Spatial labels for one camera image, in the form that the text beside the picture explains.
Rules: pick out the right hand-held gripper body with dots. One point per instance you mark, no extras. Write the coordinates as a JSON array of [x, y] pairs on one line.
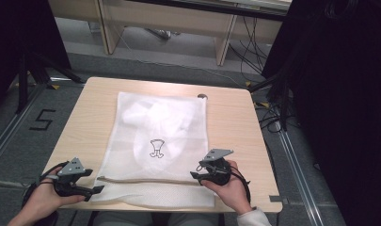
[[219, 171]]

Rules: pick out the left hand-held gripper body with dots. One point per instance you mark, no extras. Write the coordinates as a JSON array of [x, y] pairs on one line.
[[70, 171]]

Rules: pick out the person's legs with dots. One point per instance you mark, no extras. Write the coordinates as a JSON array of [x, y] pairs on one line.
[[153, 219]]

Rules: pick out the person's left hand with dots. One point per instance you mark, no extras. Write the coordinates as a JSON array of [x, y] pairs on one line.
[[45, 197]]

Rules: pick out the black tripod stand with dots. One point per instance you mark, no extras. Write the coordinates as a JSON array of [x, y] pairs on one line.
[[33, 75]]

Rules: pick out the light wooden desk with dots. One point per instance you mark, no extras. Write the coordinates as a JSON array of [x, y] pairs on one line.
[[166, 22]]

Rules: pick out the metal floor rail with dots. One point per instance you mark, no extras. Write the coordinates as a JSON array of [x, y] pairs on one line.
[[12, 128], [298, 175]]

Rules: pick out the person's right hand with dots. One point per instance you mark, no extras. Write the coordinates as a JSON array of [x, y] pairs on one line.
[[233, 186]]

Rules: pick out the black curtain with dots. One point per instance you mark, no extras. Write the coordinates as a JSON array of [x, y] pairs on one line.
[[335, 103], [20, 40]]

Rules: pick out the white garment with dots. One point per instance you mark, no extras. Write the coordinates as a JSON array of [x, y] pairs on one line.
[[161, 125]]

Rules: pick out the white mesh laundry bag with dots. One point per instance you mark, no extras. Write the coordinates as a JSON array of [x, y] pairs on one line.
[[160, 132]]

